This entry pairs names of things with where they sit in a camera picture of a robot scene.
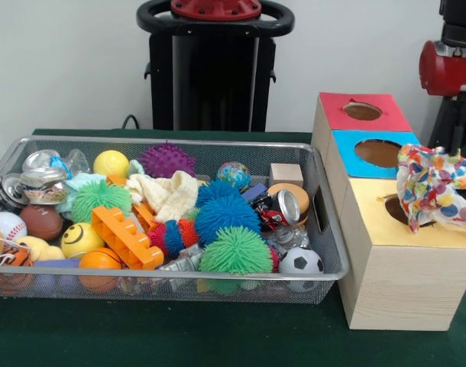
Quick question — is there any purple spiky ball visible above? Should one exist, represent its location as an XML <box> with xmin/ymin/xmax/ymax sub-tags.
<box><xmin>138</xmin><ymin>141</ymin><xmax>198</xmax><ymax>179</ymax></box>

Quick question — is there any wooden box with three holes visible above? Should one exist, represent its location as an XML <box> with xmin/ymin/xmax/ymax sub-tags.
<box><xmin>311</xmin><ymin>91</ymin><xmax>466</xmax><ymax>332</ymax></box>

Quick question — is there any shallow metal mesh bin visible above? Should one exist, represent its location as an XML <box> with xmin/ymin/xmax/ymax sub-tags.
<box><xmin>0</xmin><ymin>135</ymin><xmax>351</xmax><ymax>305</ymax></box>

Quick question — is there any dark green table cloth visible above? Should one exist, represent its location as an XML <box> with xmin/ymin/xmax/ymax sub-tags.
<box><xmin>0</xmin><ymin>128</ymin><xmax>466</xmax><ymax>367</ymax></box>

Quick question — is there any black and white soccer ball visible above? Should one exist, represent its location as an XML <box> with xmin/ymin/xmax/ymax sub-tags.
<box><xmin>279</xmin><ymin>246</ymin><xmax>325</xmax><ymax>292</ymax></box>

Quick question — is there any black pedestal with red base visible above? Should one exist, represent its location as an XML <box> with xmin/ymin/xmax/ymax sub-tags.
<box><xmin>136</xmin><ymin>0</ymin><xmax>295</xmax><ymax>133</ymax></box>

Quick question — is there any black looped cable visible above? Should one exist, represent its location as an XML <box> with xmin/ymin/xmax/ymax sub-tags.
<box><xmin>121</xmin><ymin>113</ymin><xmax>141</xmax><ymax>131</ymax></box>

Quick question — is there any yellow smiley face ball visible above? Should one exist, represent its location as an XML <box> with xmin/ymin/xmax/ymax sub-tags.
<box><xmin>60</xmin><ymin>222</ymin><xmax>106</xmax><ymax>259</ymax></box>

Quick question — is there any blue spiky rubber ball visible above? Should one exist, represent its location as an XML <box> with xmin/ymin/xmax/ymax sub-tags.
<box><xmin>196</xmin><ymin>193</ymin><xmax>261</xmax><ymax>245</ymax></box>

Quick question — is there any yellow tennis ball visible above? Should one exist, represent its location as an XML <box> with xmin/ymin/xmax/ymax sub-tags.
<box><xmin>93</xmin><ymin>150</ymin><xmax>131</xmax><ymax>179</ymax></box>

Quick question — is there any orange toy building brick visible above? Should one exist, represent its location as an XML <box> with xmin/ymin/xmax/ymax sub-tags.
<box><xmin>91</xmin><ymin>205</ymin><xmax>165</xmax><ymax>271</ymax></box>

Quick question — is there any white baseball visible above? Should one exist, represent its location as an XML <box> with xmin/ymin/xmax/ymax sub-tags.
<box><xmin>0</xmin><ymin>211</ymin><xmax>28</xmax><ymax>242</ymax></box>

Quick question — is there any polka dot cloth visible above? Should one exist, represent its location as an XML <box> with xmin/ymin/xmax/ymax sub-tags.
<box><xmin>396</xmin><ymin>143</ymin><xmax>466</xmax><ymax>234</ymax></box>

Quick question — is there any green spiky rubber ball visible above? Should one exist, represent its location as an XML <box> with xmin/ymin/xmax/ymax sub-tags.
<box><xmin>70</xmin><ymin>179</ymin><xmax>134</xmax><ymax>225</ymax></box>
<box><xmin>199</xmin><ymin>226</ymin><xmax>274</xmax><ymax>275</ymax></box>

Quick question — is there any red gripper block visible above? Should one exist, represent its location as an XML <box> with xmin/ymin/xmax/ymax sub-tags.
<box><xmin>419</xmin><ymin>40</ymin><xmax>466</xmax><ymax>160</ymax></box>

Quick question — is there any red and blue spiky toy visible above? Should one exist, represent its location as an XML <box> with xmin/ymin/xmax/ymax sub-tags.
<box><xmin>147</xmin><ymin>219</ymin><xmax>200</xmax><ymax>258</ymax></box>

